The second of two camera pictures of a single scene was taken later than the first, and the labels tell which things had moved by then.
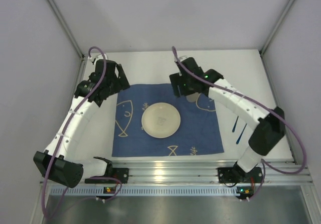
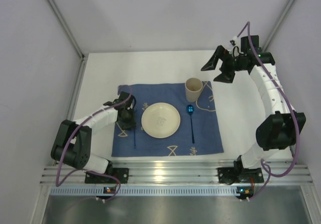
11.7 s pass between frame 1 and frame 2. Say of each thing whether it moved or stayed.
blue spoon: moved
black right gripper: moved
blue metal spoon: moved
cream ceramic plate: stayed
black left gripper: moved
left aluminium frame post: stayed
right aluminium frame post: stayed
